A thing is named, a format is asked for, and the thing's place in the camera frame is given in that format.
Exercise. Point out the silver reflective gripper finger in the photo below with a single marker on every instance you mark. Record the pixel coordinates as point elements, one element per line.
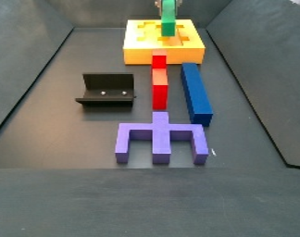
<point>178,3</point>

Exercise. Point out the purple fork-shaped block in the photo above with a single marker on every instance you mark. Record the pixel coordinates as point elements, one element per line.
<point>160,132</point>

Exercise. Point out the green long block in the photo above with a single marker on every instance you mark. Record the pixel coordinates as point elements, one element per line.
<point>167,18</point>

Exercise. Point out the blue long block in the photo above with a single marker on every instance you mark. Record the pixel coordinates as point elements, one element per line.
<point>196,98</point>

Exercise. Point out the black angle bracket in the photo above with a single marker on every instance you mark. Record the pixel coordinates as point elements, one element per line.
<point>107,89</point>

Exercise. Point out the yellow slotted board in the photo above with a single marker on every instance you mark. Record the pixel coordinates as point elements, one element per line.
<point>142,39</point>

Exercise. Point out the red stepped block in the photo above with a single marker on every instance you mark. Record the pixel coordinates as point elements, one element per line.
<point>159,80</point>

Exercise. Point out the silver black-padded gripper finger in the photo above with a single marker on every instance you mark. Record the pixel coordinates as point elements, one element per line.
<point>158,5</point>

